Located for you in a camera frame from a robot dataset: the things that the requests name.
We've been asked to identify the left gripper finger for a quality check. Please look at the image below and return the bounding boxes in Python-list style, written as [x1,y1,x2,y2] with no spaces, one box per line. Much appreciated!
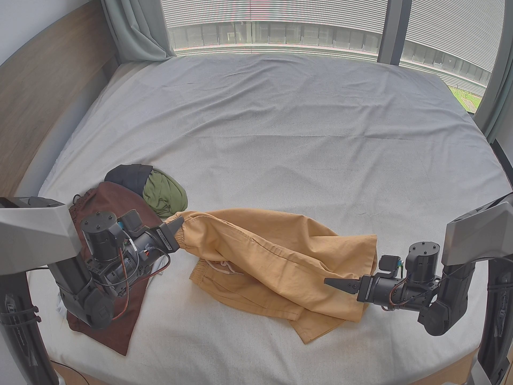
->
[164,214,185,237]

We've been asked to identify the black garment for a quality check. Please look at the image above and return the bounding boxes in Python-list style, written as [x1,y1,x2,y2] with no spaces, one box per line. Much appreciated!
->
[105,164,155,195]

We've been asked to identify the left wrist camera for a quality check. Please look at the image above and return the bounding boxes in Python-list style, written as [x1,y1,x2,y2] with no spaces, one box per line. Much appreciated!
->
[120,211,148,236]

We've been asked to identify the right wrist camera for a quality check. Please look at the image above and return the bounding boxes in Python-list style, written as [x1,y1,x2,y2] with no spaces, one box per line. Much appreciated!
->
[378,255,403,276]

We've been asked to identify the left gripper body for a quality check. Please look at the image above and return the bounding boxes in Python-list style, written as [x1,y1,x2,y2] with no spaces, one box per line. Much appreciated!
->
[135,224,181,266]

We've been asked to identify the green garment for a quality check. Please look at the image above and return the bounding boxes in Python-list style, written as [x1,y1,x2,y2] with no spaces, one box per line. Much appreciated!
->
[142,169,189,219]

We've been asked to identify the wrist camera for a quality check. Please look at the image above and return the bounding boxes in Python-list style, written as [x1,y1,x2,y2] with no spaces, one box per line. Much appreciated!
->
[120,211,148,236]
[378,255,403,276]

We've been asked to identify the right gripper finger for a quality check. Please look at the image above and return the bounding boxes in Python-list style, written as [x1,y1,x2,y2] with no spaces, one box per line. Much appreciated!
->
[323,277,362,294]

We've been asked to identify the bed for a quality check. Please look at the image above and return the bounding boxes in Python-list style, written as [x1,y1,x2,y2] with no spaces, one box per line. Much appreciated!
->
[0,0,507,385]

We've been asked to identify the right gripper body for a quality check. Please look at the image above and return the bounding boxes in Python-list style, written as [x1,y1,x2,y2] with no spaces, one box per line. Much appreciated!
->
[356,274,406,309]

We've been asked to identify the dark brown garment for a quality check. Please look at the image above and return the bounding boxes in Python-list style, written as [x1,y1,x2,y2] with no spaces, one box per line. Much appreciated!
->
[66,181,169,356]

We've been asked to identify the grey-green curtain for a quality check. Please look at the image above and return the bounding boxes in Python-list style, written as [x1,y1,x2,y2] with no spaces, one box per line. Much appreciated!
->
[475,0,513,143]
[96,0,177,62]

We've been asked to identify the tan shorts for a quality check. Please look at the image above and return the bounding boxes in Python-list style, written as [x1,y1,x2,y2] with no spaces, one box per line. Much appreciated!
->
[168,208,378,345]

